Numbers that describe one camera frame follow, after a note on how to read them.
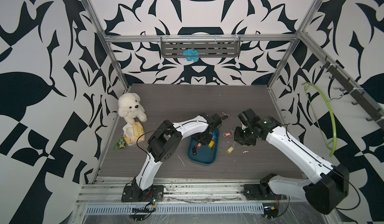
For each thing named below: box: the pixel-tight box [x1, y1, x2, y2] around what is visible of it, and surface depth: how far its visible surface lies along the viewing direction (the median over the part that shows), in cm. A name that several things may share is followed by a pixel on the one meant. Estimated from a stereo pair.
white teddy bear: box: [118, 92, 148, 123], surface depth 90 cm
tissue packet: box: [122, 121, 145, 146], surface depth 92 cm
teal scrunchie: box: [182, 48, 200, 62], surface depth 93 cm
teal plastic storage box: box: [187, 128, 220, 164], surface depth 89 cm
